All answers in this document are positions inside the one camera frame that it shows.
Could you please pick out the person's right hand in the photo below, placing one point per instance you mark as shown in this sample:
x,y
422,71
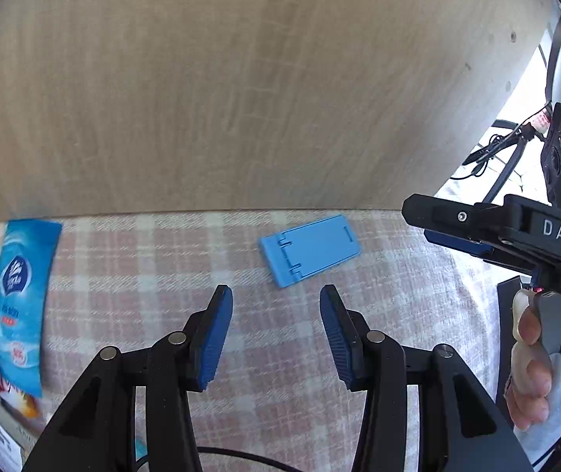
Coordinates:
x,y
529,383

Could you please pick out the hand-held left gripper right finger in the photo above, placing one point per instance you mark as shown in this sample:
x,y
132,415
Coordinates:
x,y
337,339

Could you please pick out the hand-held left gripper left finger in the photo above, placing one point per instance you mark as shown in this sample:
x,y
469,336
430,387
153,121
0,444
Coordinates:
x,y
214,339

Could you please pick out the light wooden board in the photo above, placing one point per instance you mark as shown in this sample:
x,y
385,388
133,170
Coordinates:
x,y
236,83

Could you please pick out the blue phone stand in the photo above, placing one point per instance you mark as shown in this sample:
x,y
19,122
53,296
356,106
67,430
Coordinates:
x,y
310,248

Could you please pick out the blue tissue pack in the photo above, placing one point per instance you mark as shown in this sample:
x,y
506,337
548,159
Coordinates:
x,y
22,295

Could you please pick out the checked cloth covered desktop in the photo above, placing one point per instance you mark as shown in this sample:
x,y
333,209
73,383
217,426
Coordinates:
x,y
270,354

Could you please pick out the red white paper tag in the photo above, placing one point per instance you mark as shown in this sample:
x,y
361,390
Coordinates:
x,y
538,122

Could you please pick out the white labelled card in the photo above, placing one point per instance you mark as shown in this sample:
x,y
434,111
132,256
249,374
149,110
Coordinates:
x,y
5,440

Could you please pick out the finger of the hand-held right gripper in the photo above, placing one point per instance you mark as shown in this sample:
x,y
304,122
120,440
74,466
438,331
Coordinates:
x,y
457,216
457,245

